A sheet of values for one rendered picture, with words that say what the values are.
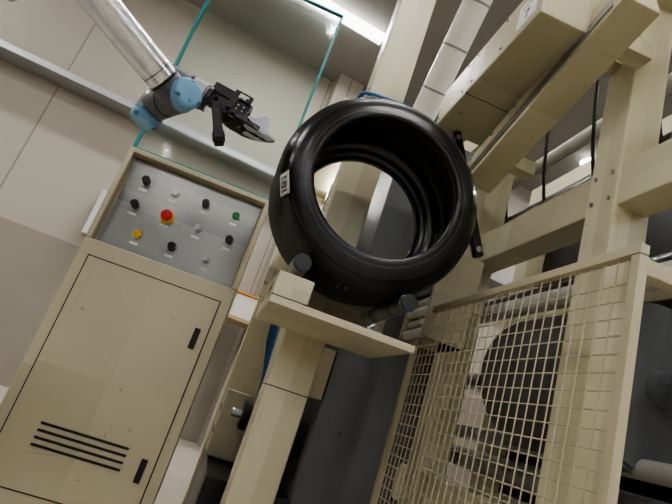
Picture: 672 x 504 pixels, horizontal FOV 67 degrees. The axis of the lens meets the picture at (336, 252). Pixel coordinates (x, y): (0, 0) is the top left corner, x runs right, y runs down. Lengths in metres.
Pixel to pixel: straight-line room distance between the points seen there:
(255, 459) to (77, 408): 0.64
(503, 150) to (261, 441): 1.12
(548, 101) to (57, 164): 4.55
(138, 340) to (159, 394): 0.19
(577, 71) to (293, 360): 1.11
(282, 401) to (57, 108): 4.46
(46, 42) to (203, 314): 4.39
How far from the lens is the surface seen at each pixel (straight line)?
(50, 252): 5.16
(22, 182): 5.36
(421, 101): 2.48
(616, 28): 1.47
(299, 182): 1.25
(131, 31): 1.27
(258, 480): 1.55
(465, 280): 1.68
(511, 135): 1.63
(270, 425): 1.54
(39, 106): 5.60
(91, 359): 1.87
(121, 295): 1.88
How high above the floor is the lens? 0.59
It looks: 17 degrees up
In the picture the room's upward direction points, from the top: 19 degrees clockwise
